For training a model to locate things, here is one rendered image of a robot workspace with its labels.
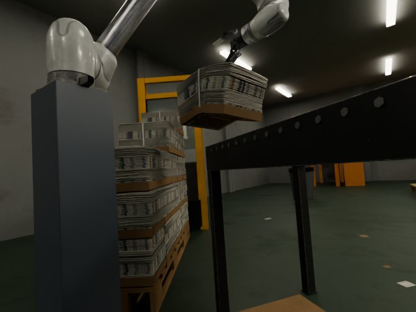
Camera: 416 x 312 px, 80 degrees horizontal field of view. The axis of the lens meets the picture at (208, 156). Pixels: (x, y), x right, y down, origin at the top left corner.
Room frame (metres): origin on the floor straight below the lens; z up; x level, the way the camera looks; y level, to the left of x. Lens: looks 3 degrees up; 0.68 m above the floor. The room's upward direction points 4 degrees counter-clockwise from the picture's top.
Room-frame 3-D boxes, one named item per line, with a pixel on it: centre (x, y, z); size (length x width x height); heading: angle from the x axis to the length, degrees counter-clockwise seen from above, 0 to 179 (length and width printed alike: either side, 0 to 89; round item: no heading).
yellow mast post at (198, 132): (2.95, 0.09, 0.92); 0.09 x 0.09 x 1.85; 88
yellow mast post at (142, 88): (2.97, 0.75, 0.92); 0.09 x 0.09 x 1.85; 88
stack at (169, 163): (1.80, 0.46, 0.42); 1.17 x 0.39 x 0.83; 178
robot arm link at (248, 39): (1.13, -0.24, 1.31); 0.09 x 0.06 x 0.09; 132
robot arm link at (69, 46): (0.91, 0.49, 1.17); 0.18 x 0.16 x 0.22; 9
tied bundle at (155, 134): (1.94, 0.46, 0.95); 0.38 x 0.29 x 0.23; 88
